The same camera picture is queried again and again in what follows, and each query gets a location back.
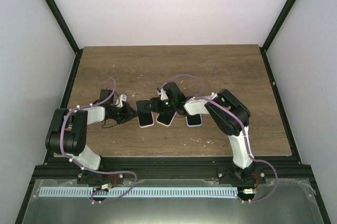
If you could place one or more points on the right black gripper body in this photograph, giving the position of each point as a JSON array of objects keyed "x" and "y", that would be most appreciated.
[{"x": 162, "y": 108}]

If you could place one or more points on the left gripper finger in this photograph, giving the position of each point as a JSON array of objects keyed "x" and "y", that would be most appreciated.
[
  {"x": 130, "y": 110},
  {"x": 130, "y": 116}
]

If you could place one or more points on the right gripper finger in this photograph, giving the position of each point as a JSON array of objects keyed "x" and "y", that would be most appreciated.
[
  {"x": 147, "y": 109},
  {"x": 151, "y": 103}
]

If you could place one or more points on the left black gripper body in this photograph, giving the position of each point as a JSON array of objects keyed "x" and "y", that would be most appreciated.
[{"x": 120, "y": 116}]

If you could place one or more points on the pink phone case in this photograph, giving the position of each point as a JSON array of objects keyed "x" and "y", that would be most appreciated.
[{"x": 144, "y": 113}]

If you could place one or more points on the black phone silver edge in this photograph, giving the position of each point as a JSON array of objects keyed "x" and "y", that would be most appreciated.
[{"x": 166, "y": 118}]

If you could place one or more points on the beige phone case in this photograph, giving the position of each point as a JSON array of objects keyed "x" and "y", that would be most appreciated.
[{"x": 166, "y": 119}]

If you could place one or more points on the purple phone case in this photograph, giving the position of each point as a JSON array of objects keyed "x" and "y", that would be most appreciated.
[{"x": 194, "y": 121}]

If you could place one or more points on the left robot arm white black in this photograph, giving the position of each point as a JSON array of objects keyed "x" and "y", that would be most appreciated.
[{"x": 67, "y": 132}]

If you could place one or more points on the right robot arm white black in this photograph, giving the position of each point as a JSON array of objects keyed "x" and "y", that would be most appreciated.
[{"x": 230, "y": 115}]

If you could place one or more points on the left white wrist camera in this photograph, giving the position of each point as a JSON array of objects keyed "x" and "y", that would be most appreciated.
[{"x": 121, "y": 99}]

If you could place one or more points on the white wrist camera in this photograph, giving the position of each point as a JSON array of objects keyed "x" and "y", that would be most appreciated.
[
  {"x": 162, "y": 93},
  {"x": 121, "y": 99}
]

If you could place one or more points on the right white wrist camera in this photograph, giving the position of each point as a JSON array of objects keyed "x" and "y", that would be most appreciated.
[{"x": 162, "y": 93}]

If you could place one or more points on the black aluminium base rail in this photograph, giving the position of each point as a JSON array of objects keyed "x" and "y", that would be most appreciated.
[{"x": 221, "y": 168}]

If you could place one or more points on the light blue slotted cable duct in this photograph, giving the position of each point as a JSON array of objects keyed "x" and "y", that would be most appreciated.
[{"x": 141, "y": 192}]

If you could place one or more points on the left black frame post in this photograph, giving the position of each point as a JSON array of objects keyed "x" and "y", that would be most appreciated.
[{"x": 62, "y": 24}]

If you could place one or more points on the black frame post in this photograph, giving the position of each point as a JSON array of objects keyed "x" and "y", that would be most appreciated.
[
  {"x": 62, "y": 24},
  {"x": 287, "y": 7}
]

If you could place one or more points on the right black frame post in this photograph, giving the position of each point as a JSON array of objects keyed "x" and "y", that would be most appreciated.
[{"x": 287, "y": 7}]

